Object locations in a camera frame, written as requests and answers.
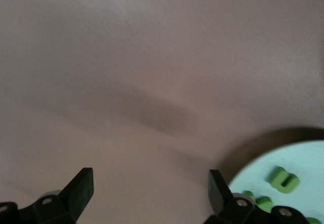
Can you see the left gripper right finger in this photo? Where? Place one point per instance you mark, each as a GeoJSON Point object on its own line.
{"type": "Point", "coordinates": [225, 201]}

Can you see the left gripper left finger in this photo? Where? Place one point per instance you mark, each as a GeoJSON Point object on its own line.
{"type": "Point", "coordinates": [73, 196]}

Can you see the green foam letter N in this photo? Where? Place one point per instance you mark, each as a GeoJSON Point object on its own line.
{"type": "Point", "coordinates": [264, 201]}

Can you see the green foam letter U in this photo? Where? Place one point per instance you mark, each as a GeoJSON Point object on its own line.
{"type": "Point", "coordinates": [274, 176]}

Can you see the green foam letter P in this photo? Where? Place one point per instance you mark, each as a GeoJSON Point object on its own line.
{"type": "Point", "coordinates": [313, 221]}

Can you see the light green plate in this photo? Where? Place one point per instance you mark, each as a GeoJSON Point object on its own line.
{"type": "Point", "coordinates": [311, 158]}

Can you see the brown table cover sheet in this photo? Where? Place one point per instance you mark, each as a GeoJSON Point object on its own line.
{"type": "Point", "coordinates": [126, 44]}

